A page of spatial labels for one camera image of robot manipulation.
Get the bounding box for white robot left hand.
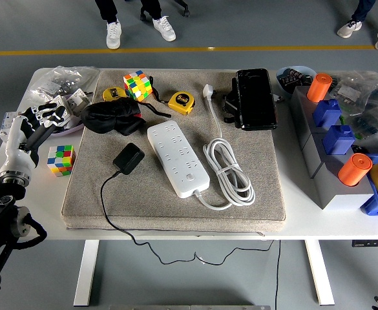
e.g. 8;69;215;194
0;103;68;175

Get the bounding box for thin black adapter cord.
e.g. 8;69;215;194
100;170;275;266

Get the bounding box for black power adapter plug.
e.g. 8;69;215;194
112;143;145;176

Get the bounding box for white power strip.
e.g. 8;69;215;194
146;121;211;199

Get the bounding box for white circuit breaker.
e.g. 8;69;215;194
0;110;23;143

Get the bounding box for multicoloured puzzle cube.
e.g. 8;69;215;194
46;144;76;178
123;70;153;103

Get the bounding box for black table control panel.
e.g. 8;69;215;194
352;238;378;249

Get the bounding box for white table leg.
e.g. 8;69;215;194
304;239;335;306
73;239;100;307

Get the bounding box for clear bag of small hardware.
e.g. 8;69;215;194
28;66;100;107

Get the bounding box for blue plastic bin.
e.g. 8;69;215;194
359;153;378;217

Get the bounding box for round yellow black tape measure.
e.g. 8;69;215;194
102;87;128;103

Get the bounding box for grey block base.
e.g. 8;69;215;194
288;85;375;211

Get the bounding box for grey-brown fabric mat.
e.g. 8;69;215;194
61;68;288;234

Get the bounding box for orange plastic cylinder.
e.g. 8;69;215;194
337;153;373;187
306;73;333;103

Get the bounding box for person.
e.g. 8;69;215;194
337;0;378;52
94;0;177;50

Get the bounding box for blue plastic block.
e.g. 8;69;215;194
322;125;356;156
312;98;342;129

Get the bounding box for yellow 5m tape measure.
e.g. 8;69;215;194
168;91;196;116

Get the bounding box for clear bag of electronic parts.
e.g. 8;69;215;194
329;70;378;152

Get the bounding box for black office chair base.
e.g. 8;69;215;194
139;0;191;22

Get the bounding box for light blue bowl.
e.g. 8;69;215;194
275;66;317;98

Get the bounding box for glossy black flat device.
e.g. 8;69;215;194
235;68;278;132

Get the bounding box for dark printed packet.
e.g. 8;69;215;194
278;68;315;90

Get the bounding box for white wall socket panel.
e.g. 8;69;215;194
66;88;92;116
43;96;75;130

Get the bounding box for black hanging cable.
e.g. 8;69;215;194
274;239;282;310

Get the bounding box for black lanyard strap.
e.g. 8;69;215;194
140;76;173;118

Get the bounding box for white power strip cord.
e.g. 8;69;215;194
195;83;257;211

